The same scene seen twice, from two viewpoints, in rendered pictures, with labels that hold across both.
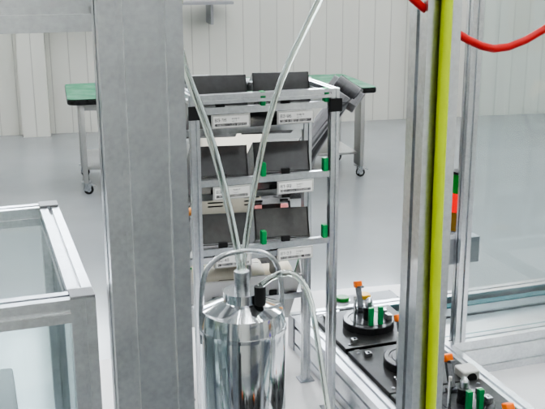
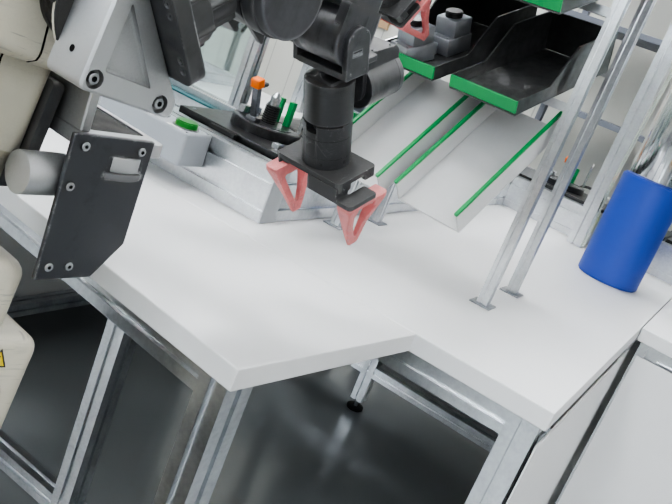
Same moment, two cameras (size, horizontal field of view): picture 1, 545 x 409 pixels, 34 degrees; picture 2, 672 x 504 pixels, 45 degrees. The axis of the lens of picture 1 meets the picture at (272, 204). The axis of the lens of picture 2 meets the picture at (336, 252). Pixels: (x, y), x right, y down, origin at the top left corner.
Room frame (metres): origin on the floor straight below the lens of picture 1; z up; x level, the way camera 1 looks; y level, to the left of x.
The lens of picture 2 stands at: (3.23, 0.98, 1.25)
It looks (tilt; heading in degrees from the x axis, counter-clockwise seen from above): 16 degrees down; 224
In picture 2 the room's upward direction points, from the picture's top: 22 degrees clockwise
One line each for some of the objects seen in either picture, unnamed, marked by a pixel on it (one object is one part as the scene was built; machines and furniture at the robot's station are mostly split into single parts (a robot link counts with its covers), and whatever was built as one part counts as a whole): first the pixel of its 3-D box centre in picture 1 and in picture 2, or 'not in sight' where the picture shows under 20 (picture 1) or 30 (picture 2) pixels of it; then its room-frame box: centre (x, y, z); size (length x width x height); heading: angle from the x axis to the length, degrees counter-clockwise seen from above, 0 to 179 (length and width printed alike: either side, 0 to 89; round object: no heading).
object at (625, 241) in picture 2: not in sight; (630, 231); (1.31, 0.05, 0.99); 0.16 x 0.16 x 0.27
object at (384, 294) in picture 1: (363, 306); (152, 127); (2.49, -0.27, 0.93); 0.21 x 0.07 x 0.06; 109
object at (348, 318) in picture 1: (368, 321); (266, 127); (2.26, -0.26, 0.98); 0.14 x 0.14 x 0.02
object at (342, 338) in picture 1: (368, 328); (262, 136); (2.26, -0.26, 0.96); 0.24 x 0.24 x 0.02; 19
